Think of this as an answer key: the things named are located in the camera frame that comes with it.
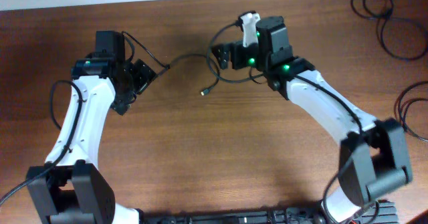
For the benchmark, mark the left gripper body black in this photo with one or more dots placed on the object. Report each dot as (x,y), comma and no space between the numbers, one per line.
(138,79)

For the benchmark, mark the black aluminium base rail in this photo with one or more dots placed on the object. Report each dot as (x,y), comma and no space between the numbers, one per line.
(383,213)

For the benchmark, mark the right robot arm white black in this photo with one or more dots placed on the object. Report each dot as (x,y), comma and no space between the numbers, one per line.
(374,158)

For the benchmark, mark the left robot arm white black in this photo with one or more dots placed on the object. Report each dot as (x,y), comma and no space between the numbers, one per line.
(68,187)

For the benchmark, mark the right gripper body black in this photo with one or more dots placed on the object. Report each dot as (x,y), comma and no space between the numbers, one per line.
(247,57)

